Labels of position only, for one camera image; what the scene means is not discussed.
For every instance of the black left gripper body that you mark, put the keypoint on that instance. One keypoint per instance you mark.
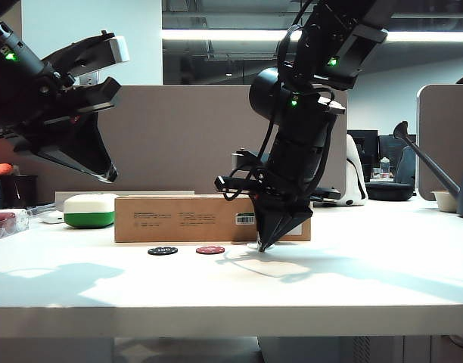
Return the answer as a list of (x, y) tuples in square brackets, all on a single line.
[(38, 109)]

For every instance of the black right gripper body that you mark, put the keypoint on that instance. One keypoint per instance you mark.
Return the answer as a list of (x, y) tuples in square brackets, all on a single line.
[(296, 162)]

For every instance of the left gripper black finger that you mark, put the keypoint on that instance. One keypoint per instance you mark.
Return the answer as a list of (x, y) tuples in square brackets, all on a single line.
[(84, 170), (89, 147)]

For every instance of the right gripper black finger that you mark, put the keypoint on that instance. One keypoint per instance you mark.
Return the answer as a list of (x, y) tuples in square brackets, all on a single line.
[(267, 219), (292, 217)]

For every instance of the white poker chip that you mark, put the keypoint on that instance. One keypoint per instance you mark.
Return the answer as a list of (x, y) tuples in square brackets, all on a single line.
[(252, 246)]

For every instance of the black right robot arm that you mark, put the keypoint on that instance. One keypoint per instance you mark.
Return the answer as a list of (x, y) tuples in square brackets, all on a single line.
[(330, 30)]

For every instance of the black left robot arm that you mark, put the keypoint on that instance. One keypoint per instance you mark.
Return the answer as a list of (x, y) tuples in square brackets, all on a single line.
[(12, 49)]

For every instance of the red poker chip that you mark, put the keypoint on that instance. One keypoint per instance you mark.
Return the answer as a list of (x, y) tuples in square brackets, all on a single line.
[(210, 250)]

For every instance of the long brown cardboard box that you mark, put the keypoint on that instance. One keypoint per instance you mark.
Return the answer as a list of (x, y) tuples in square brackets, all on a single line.
[(178, 223)]

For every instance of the clear plastic box red contents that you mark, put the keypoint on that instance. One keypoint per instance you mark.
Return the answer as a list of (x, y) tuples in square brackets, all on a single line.
[(8, 225)]

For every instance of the black poker chip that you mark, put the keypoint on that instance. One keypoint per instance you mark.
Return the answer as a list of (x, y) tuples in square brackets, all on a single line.
[(163, 250)]

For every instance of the white and green container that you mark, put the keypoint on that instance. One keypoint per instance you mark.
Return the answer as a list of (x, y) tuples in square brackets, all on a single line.
[(87, 221)]

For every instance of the small white case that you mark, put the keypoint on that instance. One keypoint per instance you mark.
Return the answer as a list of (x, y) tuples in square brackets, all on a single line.
[(51, 218)]

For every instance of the dark cup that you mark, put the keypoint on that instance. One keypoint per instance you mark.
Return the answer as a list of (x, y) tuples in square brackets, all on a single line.
[(19, 193)]

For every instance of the orange rounded item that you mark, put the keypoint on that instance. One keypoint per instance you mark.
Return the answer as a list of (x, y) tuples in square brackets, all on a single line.
[(0, 170)]

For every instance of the dark computer monitor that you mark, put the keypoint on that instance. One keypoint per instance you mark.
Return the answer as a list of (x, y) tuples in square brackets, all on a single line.
[(388, 147), (369, 151)]

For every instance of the wide brown desk partition panel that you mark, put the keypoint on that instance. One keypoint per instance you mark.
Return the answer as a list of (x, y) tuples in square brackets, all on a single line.
[(178, 143)]

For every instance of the small clear bottle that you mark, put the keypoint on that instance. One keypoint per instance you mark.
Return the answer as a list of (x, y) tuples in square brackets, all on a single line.
[(385, 166)]

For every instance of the black round cushion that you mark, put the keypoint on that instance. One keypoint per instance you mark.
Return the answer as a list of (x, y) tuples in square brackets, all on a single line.
[(388, 191)]

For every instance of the grey-blue office chair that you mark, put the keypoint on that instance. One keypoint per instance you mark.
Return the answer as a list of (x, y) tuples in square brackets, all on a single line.
[(405, 166)]

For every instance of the long ceiling light strip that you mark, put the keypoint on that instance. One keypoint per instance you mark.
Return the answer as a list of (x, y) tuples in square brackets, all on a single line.
[(216, 35)]

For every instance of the narrow brown desk partition panel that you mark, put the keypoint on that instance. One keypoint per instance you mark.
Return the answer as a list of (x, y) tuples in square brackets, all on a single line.
[(443, 132)]

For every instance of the small white bowl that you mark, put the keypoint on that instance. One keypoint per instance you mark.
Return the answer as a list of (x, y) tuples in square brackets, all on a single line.
[(445, 202)]

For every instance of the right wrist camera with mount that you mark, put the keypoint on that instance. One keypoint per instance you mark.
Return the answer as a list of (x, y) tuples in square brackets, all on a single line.
[(241, 159)]

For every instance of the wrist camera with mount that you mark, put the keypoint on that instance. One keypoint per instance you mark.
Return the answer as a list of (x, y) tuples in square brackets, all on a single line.
[(241, 159), (118, 49)]

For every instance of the metal wall outlet plate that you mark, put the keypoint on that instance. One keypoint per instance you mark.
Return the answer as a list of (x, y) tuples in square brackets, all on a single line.
[(89, 79)]

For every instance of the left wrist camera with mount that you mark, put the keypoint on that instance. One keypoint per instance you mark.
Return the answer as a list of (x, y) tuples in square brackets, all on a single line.
[(118, 49)]

